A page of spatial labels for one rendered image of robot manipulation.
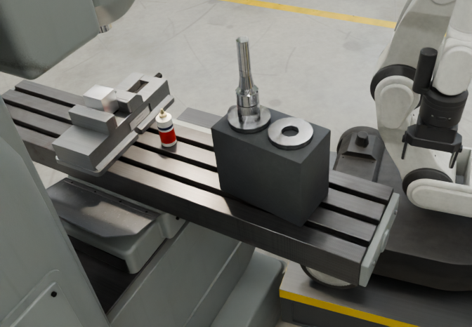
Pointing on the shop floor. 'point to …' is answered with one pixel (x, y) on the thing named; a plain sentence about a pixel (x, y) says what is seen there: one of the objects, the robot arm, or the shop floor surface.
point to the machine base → (254, 295)
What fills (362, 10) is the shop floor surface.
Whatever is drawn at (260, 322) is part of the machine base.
